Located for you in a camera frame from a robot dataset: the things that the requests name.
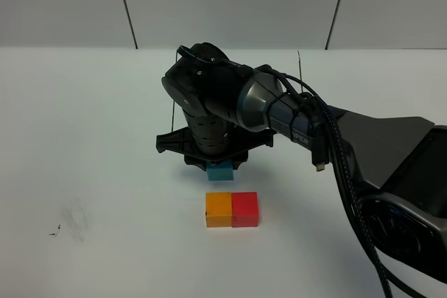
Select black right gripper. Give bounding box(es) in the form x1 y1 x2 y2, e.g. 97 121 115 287
156 112 272 171

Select blue block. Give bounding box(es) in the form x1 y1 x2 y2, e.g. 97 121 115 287
206 161 234 181

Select orange block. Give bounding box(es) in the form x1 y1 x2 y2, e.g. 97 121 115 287
205 192 233 228

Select red block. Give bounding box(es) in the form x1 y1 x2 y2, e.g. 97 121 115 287
231 192 260 228

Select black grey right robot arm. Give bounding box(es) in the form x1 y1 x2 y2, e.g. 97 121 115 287
156 43 446 282

